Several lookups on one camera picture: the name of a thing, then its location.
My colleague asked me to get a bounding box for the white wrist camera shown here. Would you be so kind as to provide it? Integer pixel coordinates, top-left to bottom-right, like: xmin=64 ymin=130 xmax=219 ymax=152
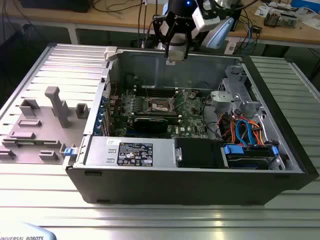
xmin=191 ymin=4 xmax=221 ymax=33

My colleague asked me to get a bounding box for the black PC case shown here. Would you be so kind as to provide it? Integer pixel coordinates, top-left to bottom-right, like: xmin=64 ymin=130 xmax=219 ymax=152
xmin=62 ymin=47 xmax=320 ymax=206

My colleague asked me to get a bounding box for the grey parts rack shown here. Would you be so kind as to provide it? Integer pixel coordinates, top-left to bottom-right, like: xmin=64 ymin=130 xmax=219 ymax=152
xmin=0 ymin=86 xmax=92 ymax=166

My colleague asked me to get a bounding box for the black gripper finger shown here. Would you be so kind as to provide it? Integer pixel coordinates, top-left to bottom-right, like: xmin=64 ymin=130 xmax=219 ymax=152
xmin=152 ymin=14 xmax=176 ymax=60
xmin=178 ymin=22 xmax=194 ymax=60

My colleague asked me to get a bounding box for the orange wire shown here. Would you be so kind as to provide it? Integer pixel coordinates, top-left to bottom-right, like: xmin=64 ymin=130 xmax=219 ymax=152
xmin=229 ymin=117 xmax=264 ymax=147

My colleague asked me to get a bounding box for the wooden desk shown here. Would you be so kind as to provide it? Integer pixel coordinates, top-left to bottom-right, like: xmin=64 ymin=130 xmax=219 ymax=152
xmin=0 ymin=0 xmax=320 ymax=48

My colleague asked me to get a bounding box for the hard disk in blue carrier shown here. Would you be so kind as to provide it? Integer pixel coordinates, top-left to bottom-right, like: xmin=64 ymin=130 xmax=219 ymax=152
xmin=223 ymin=144 xmax=280 ymax=169

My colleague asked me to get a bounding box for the metal locking lever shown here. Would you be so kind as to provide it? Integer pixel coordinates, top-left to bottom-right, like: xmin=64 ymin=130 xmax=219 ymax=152
xmin=143 ymin=79 xmax=151 ymax=101

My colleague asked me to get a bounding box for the silver power supply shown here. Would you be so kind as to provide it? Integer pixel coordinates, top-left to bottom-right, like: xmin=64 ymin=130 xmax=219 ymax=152
xmin=83 ymin=136 xmax=176 ymax=169

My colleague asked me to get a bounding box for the grey electronic device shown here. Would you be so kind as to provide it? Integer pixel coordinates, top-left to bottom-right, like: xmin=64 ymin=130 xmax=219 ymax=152
xmin=279 ymin=11 xmax=299 ymax=28

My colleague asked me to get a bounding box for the white paper sheet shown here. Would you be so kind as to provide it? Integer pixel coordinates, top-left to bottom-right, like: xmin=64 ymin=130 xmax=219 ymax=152
xmin=301 ymin=14 xmax=320 ymax=31

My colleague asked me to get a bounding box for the red wire bundle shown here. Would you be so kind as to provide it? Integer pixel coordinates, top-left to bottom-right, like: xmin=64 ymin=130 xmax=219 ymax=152
xmin=216 ymin=112 xmax=237 ymax=142

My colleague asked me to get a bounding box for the silver drive cage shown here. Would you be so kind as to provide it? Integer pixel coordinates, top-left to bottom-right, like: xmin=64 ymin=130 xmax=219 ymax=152
xmin=209 ymin=65 xmax=273 ymax=121

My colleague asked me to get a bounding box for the black monitor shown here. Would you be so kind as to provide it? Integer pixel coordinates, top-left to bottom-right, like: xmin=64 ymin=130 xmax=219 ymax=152
xmin=19 ymin=0 xmax=91 ymax=14

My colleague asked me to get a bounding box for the CPU socket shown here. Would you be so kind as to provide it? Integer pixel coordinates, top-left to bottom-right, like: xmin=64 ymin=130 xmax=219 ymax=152
xmin=146 ymin=96 xmax=177 ymax=114

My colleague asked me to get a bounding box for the green motherboard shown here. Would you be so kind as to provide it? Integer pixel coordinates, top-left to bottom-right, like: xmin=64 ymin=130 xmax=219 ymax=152
xmin=107 ymin=86 xmax=210 ymax=140

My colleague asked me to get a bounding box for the black optical drive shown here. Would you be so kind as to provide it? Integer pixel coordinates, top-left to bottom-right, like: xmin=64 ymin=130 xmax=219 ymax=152
xmin=174 ymin=137 xmax=225 ymax=169

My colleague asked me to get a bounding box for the black graphics card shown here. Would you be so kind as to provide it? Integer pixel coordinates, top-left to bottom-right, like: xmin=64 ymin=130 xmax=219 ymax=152
xmin=127 ymin=113 xmax=170 ymax=135

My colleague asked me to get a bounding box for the white labelled box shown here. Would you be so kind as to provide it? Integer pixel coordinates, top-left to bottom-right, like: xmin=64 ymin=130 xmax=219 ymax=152
xmin=223 ymin=39 xmax=239 ymax=55

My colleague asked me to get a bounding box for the blue wire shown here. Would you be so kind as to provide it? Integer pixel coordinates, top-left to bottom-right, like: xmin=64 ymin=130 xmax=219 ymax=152
xmin=236 ymin=119 xmax=258 ymax=147

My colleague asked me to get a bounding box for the printed white paper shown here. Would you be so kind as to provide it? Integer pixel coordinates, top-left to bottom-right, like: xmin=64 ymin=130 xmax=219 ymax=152
xmin=254 ymin=5 xmax=270 ymax=18

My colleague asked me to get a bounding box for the green RAM stick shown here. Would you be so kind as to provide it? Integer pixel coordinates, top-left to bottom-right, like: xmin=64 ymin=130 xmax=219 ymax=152
xmin=14 ymin=141 xmax=60 ymax=147

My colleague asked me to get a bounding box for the metal socket cover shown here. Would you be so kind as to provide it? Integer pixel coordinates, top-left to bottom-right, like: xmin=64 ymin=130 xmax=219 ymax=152
xmin=169 ymin=88 xmax=189 ymax=111

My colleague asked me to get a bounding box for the silver CPU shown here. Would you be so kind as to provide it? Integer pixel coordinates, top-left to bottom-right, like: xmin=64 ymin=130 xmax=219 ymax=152
xmin=165 ymin=50 xmax=187 ymax=66

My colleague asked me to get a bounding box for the black copper heatsink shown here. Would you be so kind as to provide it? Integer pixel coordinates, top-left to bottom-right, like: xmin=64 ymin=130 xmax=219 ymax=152
xmin=263 ymin=11 xmax=281 ymax=28

